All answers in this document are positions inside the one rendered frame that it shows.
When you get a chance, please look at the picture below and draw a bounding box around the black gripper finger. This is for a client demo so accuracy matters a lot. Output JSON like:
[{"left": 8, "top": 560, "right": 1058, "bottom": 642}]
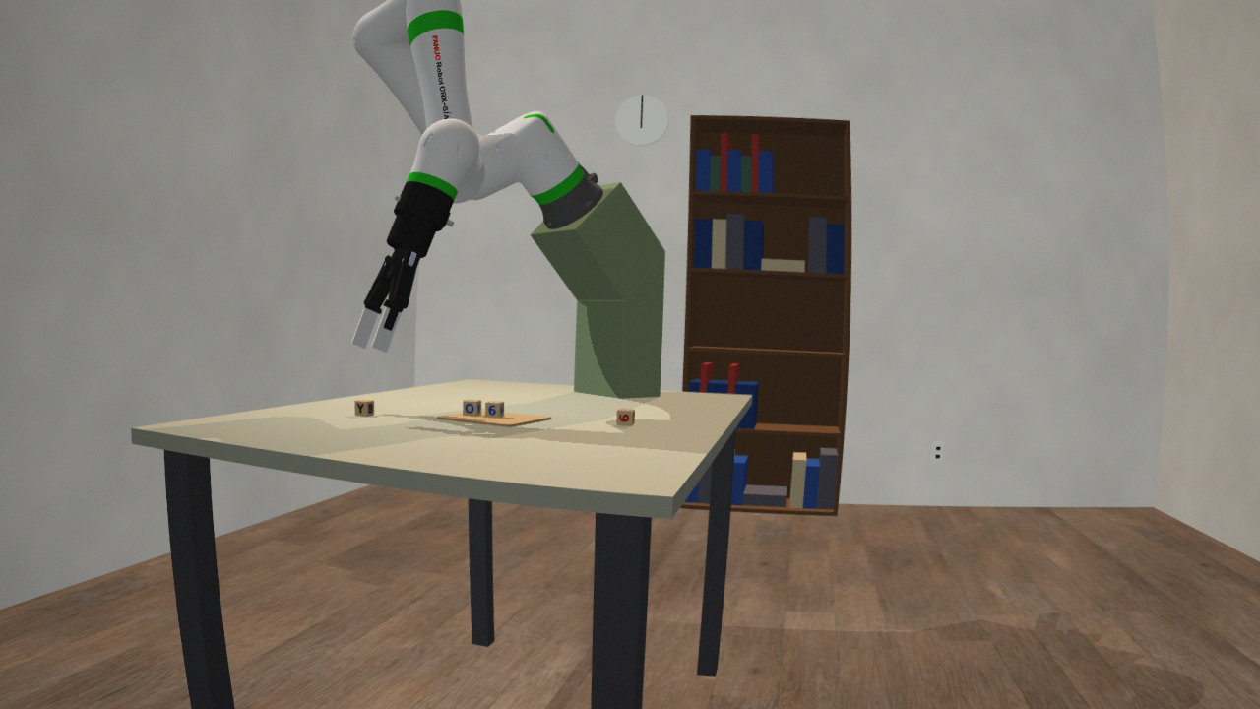
[
  {"left": 352, "top": 254, "right": 392, "bottom": 349},
  {"left": 370, "top": 251, "right": 420, "bottom": 353}
]

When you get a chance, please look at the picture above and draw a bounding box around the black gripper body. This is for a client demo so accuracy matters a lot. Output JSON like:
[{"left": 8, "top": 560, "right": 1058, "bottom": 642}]
[{"left": 387, "top": 214, "right": 436, "bottom": 272}]

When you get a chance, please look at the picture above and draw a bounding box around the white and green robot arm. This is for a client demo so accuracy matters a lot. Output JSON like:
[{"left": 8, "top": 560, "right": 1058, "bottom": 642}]
[{"left": 352, "top": 0, "right": 604, "bottom": 230}]

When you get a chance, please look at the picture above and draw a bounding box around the tan square mat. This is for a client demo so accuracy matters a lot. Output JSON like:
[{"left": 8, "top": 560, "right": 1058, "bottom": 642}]
[{"left": 437, "top": 411, "right": 551, "bottom": 427}]

